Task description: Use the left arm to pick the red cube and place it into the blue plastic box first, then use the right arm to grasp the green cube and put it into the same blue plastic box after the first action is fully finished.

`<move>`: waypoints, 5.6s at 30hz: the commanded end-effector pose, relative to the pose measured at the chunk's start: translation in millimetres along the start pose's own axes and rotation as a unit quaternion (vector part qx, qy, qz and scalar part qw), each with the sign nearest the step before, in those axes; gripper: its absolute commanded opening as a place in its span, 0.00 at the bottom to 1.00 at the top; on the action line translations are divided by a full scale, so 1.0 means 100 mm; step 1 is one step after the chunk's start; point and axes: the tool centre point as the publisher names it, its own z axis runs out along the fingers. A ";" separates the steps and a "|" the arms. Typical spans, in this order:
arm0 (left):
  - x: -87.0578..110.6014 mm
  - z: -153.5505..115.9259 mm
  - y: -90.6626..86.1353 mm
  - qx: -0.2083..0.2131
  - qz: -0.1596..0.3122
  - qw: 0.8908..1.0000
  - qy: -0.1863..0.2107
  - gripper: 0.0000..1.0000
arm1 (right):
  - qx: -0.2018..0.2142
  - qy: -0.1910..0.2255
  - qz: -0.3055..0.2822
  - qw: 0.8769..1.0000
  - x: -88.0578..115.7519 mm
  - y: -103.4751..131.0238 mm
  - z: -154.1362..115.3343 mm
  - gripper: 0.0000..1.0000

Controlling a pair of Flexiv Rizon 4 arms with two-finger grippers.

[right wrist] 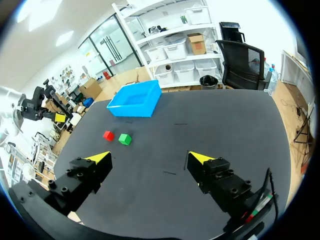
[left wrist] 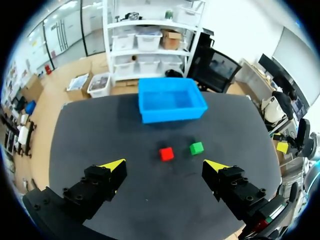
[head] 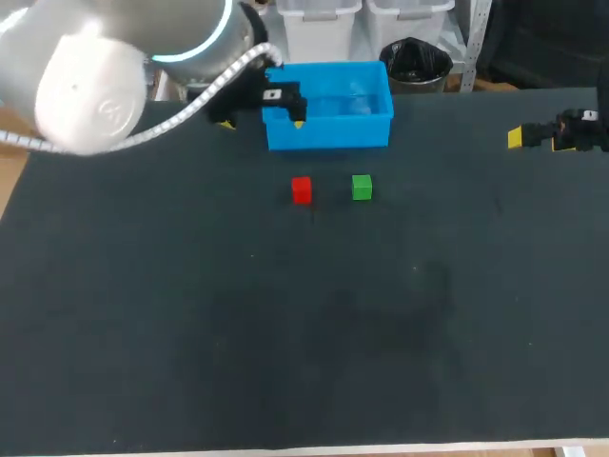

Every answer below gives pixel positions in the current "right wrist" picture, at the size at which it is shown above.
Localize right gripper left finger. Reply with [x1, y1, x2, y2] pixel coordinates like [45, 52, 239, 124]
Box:
[45, 150, 114, 216]

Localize red cube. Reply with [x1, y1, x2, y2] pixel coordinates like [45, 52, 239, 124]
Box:
[102, 130, 115, 142]

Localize green cube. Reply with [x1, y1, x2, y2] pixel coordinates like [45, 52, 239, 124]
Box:
[118, 133, 133, 146]

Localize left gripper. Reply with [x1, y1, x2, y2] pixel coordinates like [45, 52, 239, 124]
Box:
[20, 79, 74, 124]

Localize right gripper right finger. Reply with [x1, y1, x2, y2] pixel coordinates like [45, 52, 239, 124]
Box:
[186, 150, 254, 214]

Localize blue plastic bin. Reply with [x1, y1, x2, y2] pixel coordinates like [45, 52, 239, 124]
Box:
[106, 79, 163, 118]

